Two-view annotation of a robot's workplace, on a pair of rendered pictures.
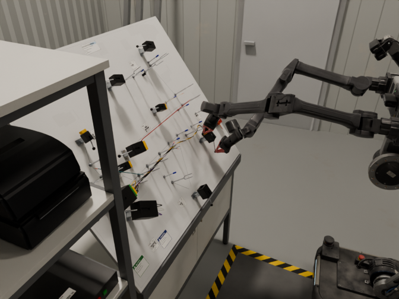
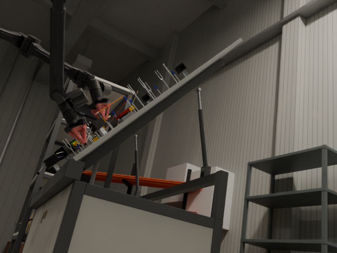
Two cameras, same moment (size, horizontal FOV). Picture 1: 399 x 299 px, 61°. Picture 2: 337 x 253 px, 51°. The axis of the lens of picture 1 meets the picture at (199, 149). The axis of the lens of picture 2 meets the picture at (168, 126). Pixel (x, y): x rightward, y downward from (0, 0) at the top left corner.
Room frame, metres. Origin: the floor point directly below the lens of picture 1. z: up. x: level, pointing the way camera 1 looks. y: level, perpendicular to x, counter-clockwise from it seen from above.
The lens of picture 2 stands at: (2.93, -0.93, 0.55)
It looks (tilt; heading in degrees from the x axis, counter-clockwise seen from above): 23 degrees up; 133
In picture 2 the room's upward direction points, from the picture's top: 11 degrees clockwise
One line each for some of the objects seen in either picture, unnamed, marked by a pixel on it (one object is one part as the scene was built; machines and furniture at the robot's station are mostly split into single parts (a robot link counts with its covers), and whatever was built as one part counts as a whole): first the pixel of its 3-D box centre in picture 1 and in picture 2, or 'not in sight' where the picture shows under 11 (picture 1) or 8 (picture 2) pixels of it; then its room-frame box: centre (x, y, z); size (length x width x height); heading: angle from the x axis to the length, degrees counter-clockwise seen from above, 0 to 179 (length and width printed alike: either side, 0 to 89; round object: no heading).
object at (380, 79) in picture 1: (379, 85); not in sight; (1.70, -0.94, 1.45); 0.09 x 0.08 x 0.12; 161
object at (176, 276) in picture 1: (173, 274); (31, 242); (1.16, 0.13, 0.60); 0.55 x 0.02 x 0.39; 155
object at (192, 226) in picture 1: (199, 210); (48, 191); (1.40, -0.01, 0.83); 1.18 x 0.06 x 0.06; 155
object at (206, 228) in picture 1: (215, 210); (45, 242); (1.65, -0.11, 0.60); 0.55 x 0.03 x 0.39; 155
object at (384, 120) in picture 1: (390, 127); not in sight; (1.23, -0.78, 1.45); 0.09 x 0.08 x 0.12; 161
